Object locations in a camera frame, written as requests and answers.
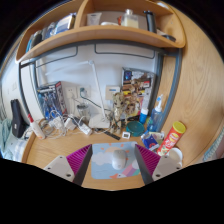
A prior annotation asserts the blue robot model kit box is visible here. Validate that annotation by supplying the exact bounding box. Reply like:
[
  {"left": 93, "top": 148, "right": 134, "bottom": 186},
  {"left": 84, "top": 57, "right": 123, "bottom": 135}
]
[{"left": 35, "top": 80, "right": 68, "bottom": 120}]

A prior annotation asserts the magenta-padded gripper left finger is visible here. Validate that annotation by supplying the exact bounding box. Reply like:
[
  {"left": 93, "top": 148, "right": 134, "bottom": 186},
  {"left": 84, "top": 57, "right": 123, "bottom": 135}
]
[{"left": 44, "top": 143, "right": 94, "bottom": 187}]

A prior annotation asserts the blue spray bottle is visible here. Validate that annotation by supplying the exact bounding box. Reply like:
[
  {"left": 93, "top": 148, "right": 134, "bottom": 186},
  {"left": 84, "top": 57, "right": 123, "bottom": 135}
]
[{"left": 148, "top": 94, "right": 165, "bottom": 133}]

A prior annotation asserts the white red-pump lotion bottle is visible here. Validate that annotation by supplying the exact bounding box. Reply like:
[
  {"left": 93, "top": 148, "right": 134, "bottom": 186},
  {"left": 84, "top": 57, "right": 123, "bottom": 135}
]
[{"left": 27, "top": 113, "right": 46, "bottom": 140}]

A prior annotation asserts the small blue white-capped bottle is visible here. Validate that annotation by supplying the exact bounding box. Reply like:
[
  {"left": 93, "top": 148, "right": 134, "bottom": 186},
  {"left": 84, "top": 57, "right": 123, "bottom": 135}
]
[{"left": 139, "top": 107, "right": 149, "bottom": 125}]

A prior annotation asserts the red yellow chips can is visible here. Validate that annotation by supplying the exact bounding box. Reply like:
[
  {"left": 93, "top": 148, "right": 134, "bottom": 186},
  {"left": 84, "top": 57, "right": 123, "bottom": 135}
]
[{"left": 156, "top": 120, "right": 187, "bottom": 157}]

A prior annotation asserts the blue snack packet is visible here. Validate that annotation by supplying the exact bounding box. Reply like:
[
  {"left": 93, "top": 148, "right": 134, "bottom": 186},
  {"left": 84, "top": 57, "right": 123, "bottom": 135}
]
[{"left": 141, "top": 130, "right": 165, "bottom": 151}]

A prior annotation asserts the white wall socket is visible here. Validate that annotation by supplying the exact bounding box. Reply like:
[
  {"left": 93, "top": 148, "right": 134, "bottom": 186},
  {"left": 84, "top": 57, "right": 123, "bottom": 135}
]
[
  {"left": 77, "top": 84, "right": 92, "bottom": 98},
  {"left": 65, "top": 86, "right": 77, "bottom": 99}
]

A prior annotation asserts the teal blanket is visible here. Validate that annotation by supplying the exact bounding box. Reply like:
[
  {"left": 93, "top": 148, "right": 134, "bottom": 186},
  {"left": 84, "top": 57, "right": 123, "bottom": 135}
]
[{"left": 0, "top": 118, "right": 13, "bottom": 158}]

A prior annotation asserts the white desk lamp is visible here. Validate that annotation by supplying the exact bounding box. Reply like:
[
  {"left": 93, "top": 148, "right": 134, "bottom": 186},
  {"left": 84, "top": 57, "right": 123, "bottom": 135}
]
[{"left": 44, "top": 59, "right": 111, "bottom": 129}]

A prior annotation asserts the glass jar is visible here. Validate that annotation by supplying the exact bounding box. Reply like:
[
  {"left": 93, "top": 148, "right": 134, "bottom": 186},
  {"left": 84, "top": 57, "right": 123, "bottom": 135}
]
[{"left": 76, "top": 104, "right": 90, "bottom": 119}]

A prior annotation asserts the white mug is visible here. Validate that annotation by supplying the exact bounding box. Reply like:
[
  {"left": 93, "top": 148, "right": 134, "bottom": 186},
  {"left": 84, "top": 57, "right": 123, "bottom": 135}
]
[{"left": 168, "top": 147, "right": 184, "bottom": 168}]

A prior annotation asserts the blue cloud print mouse pad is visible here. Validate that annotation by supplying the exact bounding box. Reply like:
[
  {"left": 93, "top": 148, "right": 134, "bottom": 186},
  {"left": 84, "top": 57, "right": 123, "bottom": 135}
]
[{"left": 90, "top": 141, "right": 142, "bottom": 181}]

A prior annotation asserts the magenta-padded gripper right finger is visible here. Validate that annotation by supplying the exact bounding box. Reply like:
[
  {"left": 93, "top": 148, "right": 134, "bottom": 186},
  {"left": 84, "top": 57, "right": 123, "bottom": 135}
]
[{"left": 133, "top": 143, "right": 183, "bottom": 186}]

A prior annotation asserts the black bag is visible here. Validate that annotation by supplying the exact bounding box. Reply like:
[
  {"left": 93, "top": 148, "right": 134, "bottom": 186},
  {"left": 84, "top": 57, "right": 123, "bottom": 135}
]
[{"left": 9, "top": 98, "right": 28, "bottom": 139}]

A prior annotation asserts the white charger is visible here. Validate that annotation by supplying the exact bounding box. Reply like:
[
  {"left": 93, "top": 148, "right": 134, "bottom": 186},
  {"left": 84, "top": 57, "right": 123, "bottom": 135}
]
[{"left": 63, "top": 118, "right": 76, "bottom": 131}]

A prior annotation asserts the colourful printed box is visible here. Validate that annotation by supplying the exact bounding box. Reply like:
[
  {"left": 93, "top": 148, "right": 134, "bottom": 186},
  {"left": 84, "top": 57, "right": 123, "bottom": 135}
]
[{"left": 121, "top": 67, "right": 157, "bottom": 118}]

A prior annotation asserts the wooden shelf unit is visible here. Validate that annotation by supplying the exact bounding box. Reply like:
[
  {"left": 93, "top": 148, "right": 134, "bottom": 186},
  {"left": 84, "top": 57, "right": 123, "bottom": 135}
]
[{"left": 14, "top": 0, "right": 187, "bottom": 64}]

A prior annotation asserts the grey computer mouse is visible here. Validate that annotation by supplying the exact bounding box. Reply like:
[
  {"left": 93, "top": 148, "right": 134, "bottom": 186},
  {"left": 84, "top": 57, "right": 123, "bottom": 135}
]
[{"left": 111, "top": 149, "right": 129, "bottom": 171}]

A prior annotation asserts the teal round tin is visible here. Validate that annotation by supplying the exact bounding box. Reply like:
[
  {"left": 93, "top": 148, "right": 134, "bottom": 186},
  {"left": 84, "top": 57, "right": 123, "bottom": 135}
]
[{"left": 125, "top": 120, "right": 147, "bottom": 138}]

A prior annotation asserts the white power strip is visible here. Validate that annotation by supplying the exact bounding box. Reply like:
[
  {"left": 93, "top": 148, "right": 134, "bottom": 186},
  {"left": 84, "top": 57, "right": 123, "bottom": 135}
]
[{"left": 73, "top": 116, "right": 93, "bottom": 136}]

